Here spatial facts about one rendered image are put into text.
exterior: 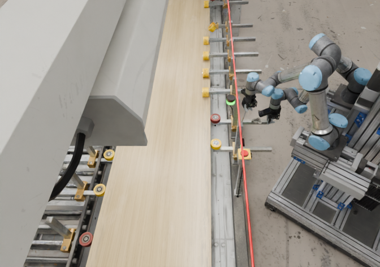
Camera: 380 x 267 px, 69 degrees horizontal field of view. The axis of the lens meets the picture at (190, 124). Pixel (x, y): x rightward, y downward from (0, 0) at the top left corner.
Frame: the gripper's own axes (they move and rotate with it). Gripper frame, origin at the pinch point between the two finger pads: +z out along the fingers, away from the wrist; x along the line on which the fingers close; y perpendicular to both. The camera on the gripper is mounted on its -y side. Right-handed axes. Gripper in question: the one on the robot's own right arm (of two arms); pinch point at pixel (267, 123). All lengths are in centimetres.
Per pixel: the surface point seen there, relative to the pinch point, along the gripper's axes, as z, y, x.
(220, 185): 21, -38, -45
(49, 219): -28, -135, -91
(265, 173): 83, 11, 1
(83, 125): -153, -59, -126
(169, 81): -7, -82, 43
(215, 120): -8.1, -41.4, -3.3
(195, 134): -7, -57, -17
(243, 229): 13, -24, -81
